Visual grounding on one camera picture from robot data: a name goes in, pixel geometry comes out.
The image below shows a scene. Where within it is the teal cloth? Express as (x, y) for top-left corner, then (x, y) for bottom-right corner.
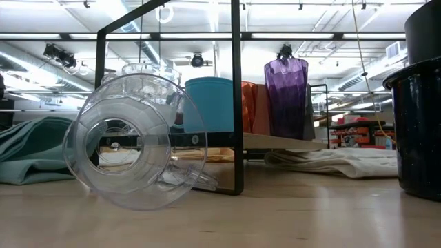
(0, 116), (76, 186)

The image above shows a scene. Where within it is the white ceiling vent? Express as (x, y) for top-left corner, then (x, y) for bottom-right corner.
(385, 41), (402, 60)

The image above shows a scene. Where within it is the black wire towel rack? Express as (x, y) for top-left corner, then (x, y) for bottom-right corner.
(309, 83), (330, 149)

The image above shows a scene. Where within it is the white checked towel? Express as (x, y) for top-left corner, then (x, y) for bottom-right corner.
(264, 147), (399, 179)

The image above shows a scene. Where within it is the light blue mug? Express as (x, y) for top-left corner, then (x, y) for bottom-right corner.
(183, 76), (236, 134)

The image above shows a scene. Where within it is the white hanging ring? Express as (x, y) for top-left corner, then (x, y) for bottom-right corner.
(154, 3), (175, 25)

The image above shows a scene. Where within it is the black metal wire rack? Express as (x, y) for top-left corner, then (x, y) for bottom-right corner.
(90, 0), (329, 196)

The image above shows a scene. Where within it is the white napkin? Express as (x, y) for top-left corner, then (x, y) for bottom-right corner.
(99, 150), (141, 168)

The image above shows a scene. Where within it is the yellow hanging cable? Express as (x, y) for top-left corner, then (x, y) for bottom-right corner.
(351, 0), (397, 145)

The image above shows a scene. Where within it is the tan paper cup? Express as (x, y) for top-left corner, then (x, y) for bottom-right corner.
(256, 83), (274, 136)

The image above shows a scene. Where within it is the dark blue speckled enamel mug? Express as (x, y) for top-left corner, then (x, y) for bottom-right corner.
(382, 56), (441, 203)

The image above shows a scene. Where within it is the black overhead frame bar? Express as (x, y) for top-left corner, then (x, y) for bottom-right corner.
(0, 32), (407, 43)

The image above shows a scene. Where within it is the red parts shelf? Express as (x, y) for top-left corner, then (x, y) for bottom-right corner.
(329, 115), (396, 149)

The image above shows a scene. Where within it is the orange faceted tumbler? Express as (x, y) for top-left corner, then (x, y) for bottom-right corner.
(240, 81), (260, 135)

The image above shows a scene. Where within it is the black ceiling spotlight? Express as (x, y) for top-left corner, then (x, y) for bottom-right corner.
(43, 43), (78, 70)
(190, 52), (205, 68)
(276, 43), (294, 60)

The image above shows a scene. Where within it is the black cup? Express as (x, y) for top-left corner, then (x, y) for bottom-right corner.
(404, 0), (441, 65)

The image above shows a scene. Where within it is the purple faceted tumbler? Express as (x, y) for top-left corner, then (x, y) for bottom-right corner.
(263, 57), (310, 141)

